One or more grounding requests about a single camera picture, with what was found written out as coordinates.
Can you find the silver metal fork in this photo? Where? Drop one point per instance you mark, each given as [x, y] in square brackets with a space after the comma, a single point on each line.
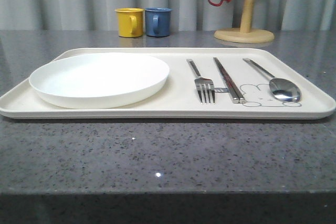
[204, 86]

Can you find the white round plate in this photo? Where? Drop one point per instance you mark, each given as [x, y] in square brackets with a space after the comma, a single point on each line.
[99, 80]

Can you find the silver metal spoon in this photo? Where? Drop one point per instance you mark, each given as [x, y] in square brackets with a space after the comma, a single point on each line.
[282, 89]

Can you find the cream rabbit serving tray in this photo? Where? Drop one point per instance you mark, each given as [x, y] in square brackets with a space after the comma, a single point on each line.
[178, 98]

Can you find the blue enamel mug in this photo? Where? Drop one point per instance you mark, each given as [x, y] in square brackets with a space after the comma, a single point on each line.
[157, 21]

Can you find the yellow enamel mug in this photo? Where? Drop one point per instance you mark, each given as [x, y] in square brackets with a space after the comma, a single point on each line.
[130, 22]

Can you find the wooden mug tree stand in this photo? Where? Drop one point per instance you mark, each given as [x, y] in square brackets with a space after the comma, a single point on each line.
[245, 33]

